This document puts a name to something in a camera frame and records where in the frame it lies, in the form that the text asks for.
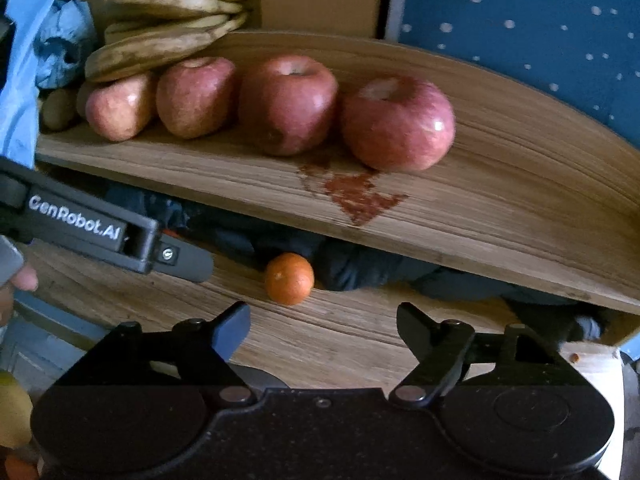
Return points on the metal baking tray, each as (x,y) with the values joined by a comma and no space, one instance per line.
(43,342)

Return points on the dark blue cloth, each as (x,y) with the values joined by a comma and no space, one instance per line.
(342,266)

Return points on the bunch of ripe bananas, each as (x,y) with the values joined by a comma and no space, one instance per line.
(140,35)

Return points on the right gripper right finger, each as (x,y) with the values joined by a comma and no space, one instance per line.
(440,349)

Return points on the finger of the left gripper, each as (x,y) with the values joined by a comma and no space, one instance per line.
(183,260)

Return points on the brown kiwi shelf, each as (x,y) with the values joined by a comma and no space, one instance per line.
(58,110)
(82,96)

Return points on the light blue hanging garment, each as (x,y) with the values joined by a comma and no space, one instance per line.
(44,46)

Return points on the wooden raised shelf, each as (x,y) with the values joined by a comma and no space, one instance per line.
(532,192)

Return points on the person's hand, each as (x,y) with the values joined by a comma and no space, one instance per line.
(25,280)

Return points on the red apple far right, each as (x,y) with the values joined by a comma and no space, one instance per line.
(398,123)

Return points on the small orange tangerine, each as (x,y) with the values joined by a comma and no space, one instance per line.
(18,469)
(289,279)

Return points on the yellow green pear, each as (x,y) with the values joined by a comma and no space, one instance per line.
(15,412)

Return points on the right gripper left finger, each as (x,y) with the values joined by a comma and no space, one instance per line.
(204,350)

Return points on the red apple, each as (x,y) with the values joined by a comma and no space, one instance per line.
(398,123)
(121,110)
(195,97)
(287,104)

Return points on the blue starry panel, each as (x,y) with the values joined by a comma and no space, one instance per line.
(583,52)

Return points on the brown kiwi right shelf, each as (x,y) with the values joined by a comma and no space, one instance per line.
(82,96)

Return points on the brown kiwi left shelf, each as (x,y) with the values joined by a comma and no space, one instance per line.
(58,110)

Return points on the red apple far left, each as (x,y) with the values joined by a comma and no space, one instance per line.
(121,110)

